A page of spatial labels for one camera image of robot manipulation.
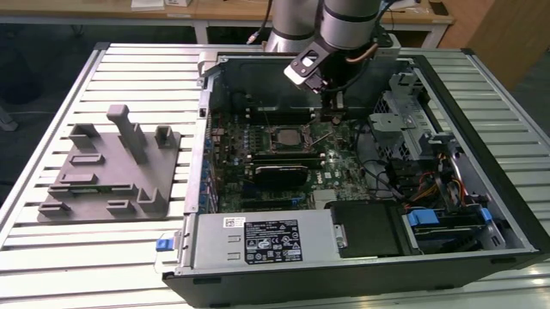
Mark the CPU socket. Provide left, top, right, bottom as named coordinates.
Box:
left=267, top=124, right=313, bottom=154

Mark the grey parts rack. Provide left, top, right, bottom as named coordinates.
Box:
left=37, top=104, right=184, bottom=223

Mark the black PC case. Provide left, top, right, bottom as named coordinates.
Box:
left=160, top=51, right=550, bottom=308

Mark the white paper box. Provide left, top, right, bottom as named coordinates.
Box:
left=130, top=0, right=167, bottom=10

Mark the metal socket cover frame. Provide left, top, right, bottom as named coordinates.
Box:
left=309, top=124, right=340, bottom=145

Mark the black expansion slot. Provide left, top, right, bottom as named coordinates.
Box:
left=241, top=200, right=289, bottom=209

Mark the green RAM stick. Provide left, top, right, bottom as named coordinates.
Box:
left=68, top=185, right=132, bottom=194

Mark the silver drive cage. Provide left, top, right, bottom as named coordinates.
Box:
left=367, top=72, right=435, bottom=162

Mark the wooden desk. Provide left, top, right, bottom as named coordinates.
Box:
left=0, top=0, right=456, bottom=44

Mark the green motherboard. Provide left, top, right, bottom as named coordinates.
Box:
left=204, top=108, right=389, bottom=214

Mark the black cable brass plug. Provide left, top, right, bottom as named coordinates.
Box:
left=344, top=0, right=389, bottom=64

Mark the silver CPU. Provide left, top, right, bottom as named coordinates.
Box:
left=273, top=127, right=304, bottom=145

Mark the black graphics card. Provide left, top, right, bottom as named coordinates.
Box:
left=252, top=165, right=309, bottom=190

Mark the silver power supply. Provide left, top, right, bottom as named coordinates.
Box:
left=188, top=212, right=341, bottom=270

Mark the orange yellow wire bundle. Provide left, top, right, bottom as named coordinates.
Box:
left=446, top=178, right=470, bottom=203

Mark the grey cable silver plug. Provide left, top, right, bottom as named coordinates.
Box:
left=244, top=19, right=269, bottom=46

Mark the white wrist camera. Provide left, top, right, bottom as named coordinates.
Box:
left=281, top=50, right=329, bottom=96

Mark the hard disk in blue carrier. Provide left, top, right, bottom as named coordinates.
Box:
left=401, top=207, right=507, bottom=254

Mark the black rating label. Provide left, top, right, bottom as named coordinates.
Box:
left=243, top=219, right=304, bottom=265

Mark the wooden cabinet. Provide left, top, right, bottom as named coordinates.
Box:
left=440, top=0, right=550, bottom=89

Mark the silver chipset heatsink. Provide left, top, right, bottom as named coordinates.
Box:
left=312, top=189, right=339, bottom=210

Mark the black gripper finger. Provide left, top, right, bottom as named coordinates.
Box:
left=321, top=91, right=348, bottom=125

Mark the grey furniture leg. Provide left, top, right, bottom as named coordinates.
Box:
left=0, top=106, right=18, bottom=131

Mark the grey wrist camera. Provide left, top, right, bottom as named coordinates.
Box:
left=372, top=34, right=404, bottom=61

